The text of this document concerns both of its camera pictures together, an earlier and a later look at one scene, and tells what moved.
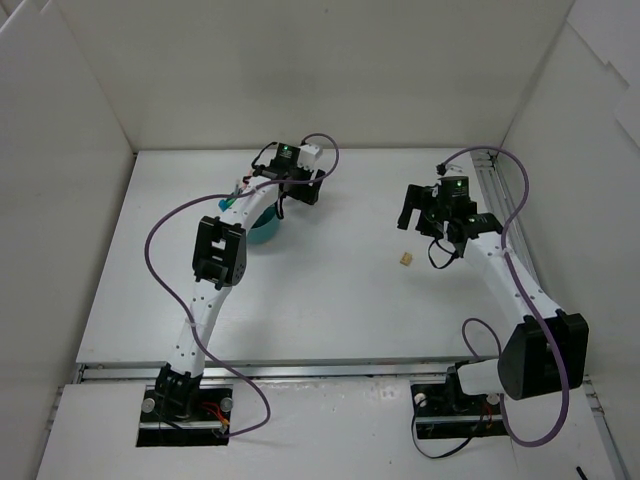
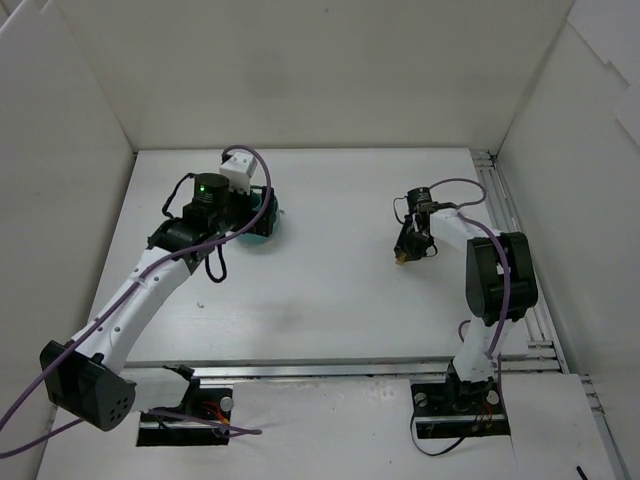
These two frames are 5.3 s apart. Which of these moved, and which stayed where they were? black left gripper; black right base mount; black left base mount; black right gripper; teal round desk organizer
Moved: black right gripper; black left gripper
Stayed: teal round desk organizer; black left base mount; black right base mount
